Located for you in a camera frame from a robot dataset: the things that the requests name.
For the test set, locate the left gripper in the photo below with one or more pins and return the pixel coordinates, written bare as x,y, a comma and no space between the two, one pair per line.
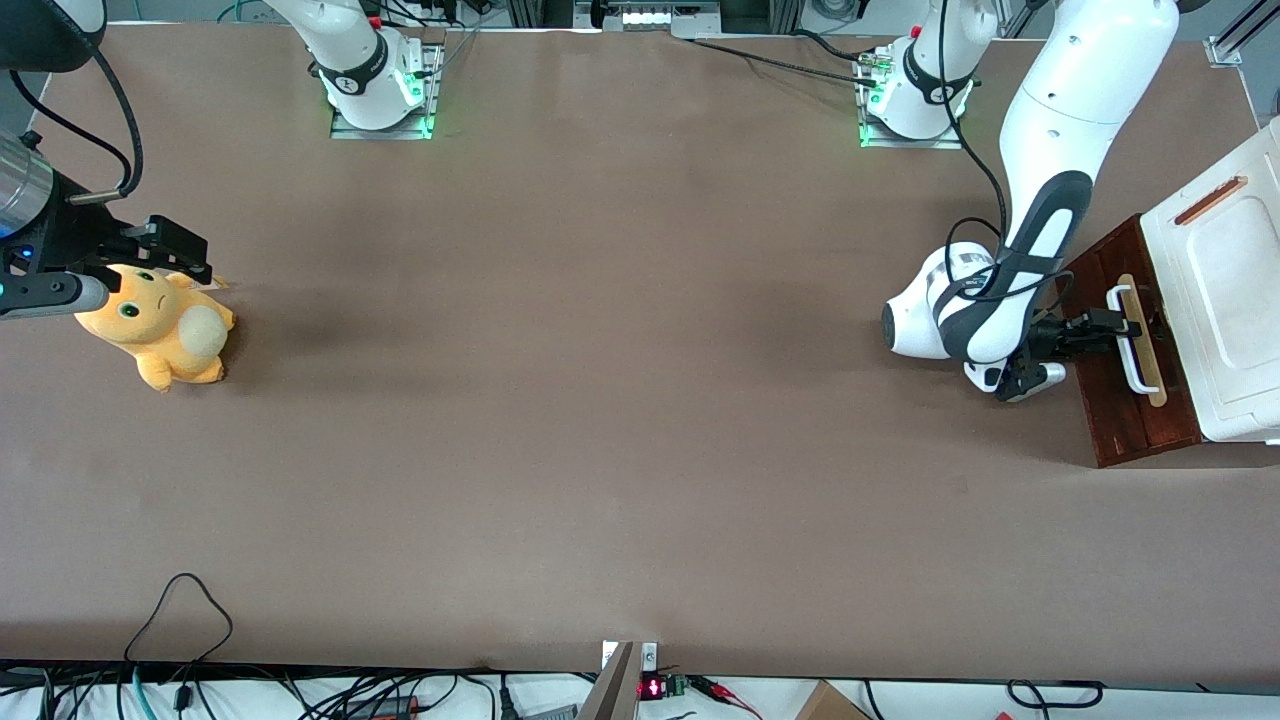
1052,338

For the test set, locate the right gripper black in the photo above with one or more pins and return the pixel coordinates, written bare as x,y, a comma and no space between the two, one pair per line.
72,236

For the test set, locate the dark wood drawer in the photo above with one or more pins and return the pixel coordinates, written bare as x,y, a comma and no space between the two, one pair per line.
1120,420

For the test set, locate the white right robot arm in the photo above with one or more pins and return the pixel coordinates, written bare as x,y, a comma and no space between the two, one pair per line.
350,60

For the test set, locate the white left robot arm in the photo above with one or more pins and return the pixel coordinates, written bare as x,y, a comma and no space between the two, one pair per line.
1090,100

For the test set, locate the yellow plush toy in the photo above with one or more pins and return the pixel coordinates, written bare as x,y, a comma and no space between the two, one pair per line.
160,335

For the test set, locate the white-topped dark wood cabinet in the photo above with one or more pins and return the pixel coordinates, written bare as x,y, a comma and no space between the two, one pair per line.
1230,300

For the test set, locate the brown strip on cabinet top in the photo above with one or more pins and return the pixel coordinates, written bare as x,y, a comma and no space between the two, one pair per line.
1210,200

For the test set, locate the brown cardboard box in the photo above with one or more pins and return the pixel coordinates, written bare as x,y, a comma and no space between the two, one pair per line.
830,702

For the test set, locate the black power adapter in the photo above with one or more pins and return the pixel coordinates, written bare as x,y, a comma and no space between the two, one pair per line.
385,708

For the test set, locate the red clip leads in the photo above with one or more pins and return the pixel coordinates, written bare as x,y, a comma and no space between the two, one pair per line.
725,695

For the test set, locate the white lit power strip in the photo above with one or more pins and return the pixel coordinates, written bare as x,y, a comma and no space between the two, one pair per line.
655,16

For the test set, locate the black plug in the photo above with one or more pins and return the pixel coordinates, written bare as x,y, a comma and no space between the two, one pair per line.
508,700

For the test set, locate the green board with red display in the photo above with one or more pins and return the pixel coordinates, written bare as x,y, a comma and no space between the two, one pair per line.
660,687

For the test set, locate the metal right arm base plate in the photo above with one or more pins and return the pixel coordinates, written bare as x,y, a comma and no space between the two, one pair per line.
432,90

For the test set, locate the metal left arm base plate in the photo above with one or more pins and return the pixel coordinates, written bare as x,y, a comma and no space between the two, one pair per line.
870,135

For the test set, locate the aluminium profile bracket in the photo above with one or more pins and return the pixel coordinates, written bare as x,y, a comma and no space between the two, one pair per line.
1235,35

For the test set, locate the white metal bracket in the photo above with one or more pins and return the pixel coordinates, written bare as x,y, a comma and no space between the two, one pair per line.
650,655

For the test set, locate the grey metal post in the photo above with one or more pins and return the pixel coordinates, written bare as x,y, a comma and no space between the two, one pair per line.
610,690

